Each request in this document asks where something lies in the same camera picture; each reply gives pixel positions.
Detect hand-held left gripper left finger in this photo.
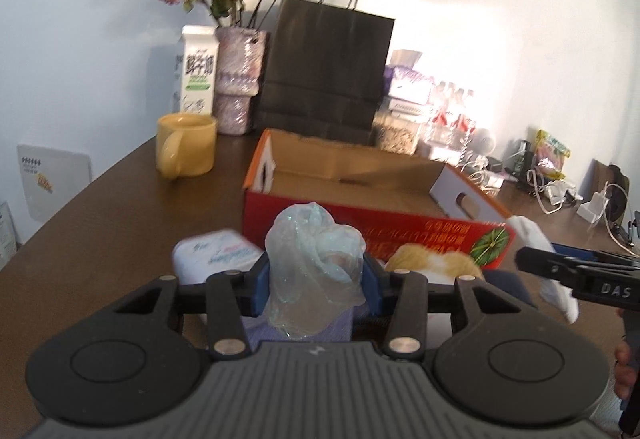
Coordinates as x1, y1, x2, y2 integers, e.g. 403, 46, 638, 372
107, 251, 273, 361

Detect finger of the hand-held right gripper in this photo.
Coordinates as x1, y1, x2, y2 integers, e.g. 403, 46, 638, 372
515, 245, 583, 292
552, 243, 640, 269

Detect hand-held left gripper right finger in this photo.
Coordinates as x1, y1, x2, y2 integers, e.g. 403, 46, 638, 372
361, 253, 540, 361

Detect dark blue pouch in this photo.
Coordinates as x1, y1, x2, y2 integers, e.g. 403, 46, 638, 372
482, 269, 539, 310

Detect white tissue pack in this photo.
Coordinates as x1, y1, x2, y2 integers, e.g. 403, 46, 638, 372
171, 229, 266, 287

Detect clear plastic bag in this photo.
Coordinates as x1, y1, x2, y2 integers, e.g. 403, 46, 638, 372
264, 202, 367, 339

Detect purple cloth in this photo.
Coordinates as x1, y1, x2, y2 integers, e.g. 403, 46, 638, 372
245, 309, 354, 351

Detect red cardboard box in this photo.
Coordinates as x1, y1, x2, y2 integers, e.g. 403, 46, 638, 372
242, 128, 517, 270

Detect person's right hand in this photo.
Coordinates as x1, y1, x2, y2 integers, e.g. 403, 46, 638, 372
614, 341, 634, 412

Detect white charger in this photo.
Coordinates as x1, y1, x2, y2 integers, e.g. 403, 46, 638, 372
577, 192, 614, 223

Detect dark brown bag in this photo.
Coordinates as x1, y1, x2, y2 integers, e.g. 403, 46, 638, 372
590, 159, 633, 226

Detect black desk gadgets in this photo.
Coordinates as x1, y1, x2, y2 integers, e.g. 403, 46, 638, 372
504, 139, 537, 193

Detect yellow green snack packet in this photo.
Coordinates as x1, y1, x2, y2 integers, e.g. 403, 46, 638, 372
534, 129, 572, 181

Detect jar of seeds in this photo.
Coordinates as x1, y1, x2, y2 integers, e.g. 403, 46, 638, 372
372, 109, 427, 156

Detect yellow ceramic mug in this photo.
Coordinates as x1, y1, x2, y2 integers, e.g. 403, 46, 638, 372
156, 113, 219, 180

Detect shrink-wrapped bottle pack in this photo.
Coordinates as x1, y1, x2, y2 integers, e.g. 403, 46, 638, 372
425, 80, 477, 155

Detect stack of purple white boxes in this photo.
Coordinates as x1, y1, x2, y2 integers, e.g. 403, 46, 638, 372
384, 50, 437, 115

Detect black paper bag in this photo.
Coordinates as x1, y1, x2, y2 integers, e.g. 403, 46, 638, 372
252, 0, 396, 147

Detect white milk carton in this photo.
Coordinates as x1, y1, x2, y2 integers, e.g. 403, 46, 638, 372
172, 25, 221, 117

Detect white printed panel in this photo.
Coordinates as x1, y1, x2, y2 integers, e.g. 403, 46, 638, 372
16, 144, 94, 223

